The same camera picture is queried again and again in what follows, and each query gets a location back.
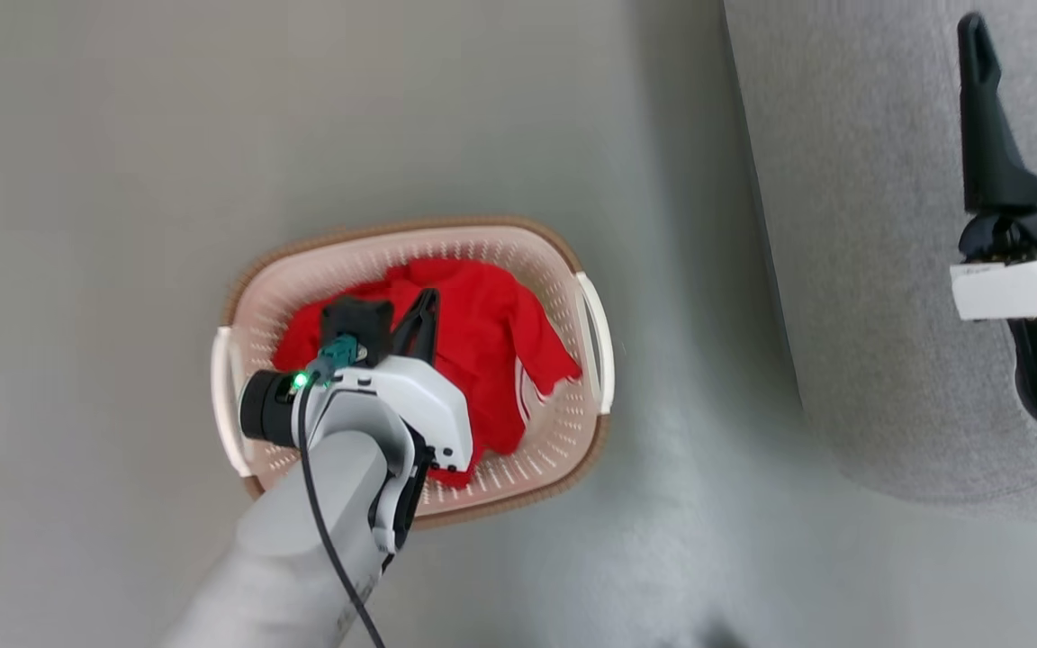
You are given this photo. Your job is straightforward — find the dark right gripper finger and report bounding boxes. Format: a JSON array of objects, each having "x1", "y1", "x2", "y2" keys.
[{"x1": 957, "y1": 12, "x2": 1037, "y2": 216}]

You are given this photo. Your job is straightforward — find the plain red garment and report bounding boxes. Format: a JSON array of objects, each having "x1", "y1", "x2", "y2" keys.
[{"x1": 272, "y1": 257, "x2": 583, "y2": 490}]

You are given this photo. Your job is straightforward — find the teal left cable connector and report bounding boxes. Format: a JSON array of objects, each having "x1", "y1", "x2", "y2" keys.
[{"x1": 306, "y1": 334, "x2": 367, "y2": 384}]

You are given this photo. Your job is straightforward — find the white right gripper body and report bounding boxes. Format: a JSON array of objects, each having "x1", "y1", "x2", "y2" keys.
[{"x1": 950, "y1": 186, "x2": 1037, "y2": 322}]

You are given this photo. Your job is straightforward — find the beige perforated plastic laundry basket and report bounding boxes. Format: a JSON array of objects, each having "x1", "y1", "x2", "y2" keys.
[{"x1": 211, "y1": 216, "x2": 615, "y2": 530}]

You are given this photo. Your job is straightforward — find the grey fabric sofa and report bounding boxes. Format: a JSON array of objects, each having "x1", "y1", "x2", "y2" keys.
[{"x1": 723, "y1": 0, "x2": 1037, "y2": 525}]

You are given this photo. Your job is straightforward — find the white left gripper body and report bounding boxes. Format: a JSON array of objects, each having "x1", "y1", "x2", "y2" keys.
[{"x1": 329, "y1": 354, "x2": 474, "y2": 473}]

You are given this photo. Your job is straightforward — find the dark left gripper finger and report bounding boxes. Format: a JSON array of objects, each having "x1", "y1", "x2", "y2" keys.
[{"x1": 390, "y1": 288, "x2": 441, "y2": 365}]

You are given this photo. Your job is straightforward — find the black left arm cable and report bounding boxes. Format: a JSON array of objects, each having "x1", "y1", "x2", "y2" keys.
[{"x1": 297, "y1": 378, "x2": 387, "y2": 648}]

